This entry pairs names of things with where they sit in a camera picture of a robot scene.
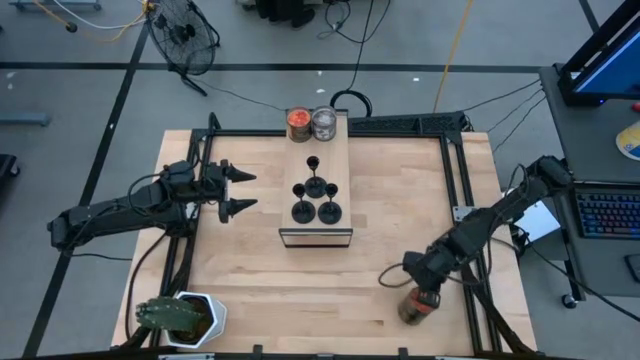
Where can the yellow white round object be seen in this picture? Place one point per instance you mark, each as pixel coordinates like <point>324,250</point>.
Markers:
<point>630,142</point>

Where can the blue screen monitor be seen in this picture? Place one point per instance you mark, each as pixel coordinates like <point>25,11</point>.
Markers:
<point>610,70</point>

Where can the white hexagonal plant pot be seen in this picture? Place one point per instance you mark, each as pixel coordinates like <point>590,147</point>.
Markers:
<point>215,320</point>

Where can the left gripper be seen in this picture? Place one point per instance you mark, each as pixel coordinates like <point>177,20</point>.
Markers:
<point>215,187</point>

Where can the grey floor platform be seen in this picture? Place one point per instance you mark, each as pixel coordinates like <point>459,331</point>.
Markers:
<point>55,5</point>
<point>22,118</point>

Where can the black caster wheel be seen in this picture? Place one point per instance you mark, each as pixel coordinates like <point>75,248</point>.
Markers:
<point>569,301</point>

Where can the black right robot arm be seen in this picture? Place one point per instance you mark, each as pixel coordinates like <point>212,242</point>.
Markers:
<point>500,215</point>

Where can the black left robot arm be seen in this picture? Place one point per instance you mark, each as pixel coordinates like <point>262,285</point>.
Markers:
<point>115,215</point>

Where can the black metal table frame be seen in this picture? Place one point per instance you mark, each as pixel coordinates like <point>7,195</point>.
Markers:
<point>452,165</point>

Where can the person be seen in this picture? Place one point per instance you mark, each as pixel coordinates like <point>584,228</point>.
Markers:
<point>285,10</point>

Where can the backlit black keyboard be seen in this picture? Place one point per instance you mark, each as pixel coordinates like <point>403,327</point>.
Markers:
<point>607,215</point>

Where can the grey desk cart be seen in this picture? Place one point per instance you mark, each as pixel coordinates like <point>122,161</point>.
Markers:
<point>580,135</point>

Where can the black floor object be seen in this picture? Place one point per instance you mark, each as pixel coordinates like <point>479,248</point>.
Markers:
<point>7,165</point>

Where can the wooden riser shelf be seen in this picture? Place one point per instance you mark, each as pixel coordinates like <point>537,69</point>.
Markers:
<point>340,165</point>

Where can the red candle jar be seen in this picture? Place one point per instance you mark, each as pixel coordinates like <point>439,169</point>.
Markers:
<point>299,125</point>
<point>412,315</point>

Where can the grey candle jar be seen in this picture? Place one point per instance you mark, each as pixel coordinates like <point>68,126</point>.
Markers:
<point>324,124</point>

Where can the black candle stick holder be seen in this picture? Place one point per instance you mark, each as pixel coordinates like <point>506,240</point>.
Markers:
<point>330,212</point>
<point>315,187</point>
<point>303,212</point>

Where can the green cactus plant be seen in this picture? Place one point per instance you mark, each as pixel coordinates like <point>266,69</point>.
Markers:
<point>167,314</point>

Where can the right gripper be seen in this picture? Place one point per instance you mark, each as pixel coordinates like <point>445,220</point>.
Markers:
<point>427,270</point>

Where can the black floor fan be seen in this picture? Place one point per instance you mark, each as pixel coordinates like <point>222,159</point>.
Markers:
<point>182,37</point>

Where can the white paper sheet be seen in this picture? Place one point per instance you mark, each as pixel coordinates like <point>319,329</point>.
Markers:
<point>542,225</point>

